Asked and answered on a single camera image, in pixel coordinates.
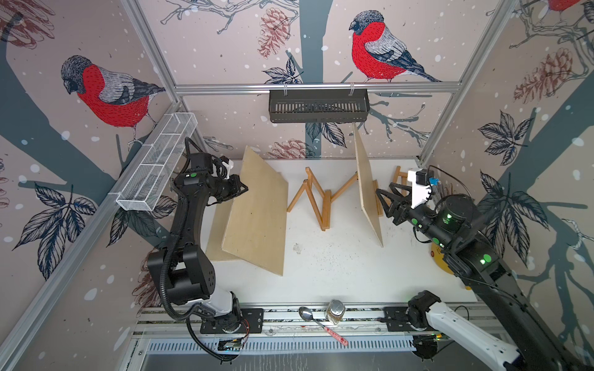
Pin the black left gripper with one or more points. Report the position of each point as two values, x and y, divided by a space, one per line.
235 182

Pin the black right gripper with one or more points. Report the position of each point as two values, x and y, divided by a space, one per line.
397 207

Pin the wooden easel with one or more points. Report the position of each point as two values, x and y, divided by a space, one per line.
378 199
400 176
321 200

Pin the plywood board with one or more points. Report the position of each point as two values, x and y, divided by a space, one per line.
214 249
367 187
256 228

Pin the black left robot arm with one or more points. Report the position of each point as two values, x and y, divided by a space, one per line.
183 275

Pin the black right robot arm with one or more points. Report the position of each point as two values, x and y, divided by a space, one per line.
454 228

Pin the yellow pot black lid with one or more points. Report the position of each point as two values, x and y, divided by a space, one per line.
438 258

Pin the black hanging basket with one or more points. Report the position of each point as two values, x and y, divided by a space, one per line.
319 106

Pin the small metal cup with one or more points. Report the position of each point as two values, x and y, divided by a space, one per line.
335 311

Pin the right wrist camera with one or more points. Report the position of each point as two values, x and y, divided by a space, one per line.
422 182

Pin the white wire mesh basket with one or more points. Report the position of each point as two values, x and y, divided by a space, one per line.
143 190

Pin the horizontal aluminium rail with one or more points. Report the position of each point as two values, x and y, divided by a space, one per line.
450 87

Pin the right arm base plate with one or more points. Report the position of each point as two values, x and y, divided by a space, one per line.
396 319

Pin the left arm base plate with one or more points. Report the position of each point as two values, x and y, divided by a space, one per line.
250 320

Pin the metal spoon red handle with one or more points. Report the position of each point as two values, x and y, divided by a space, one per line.
307 315

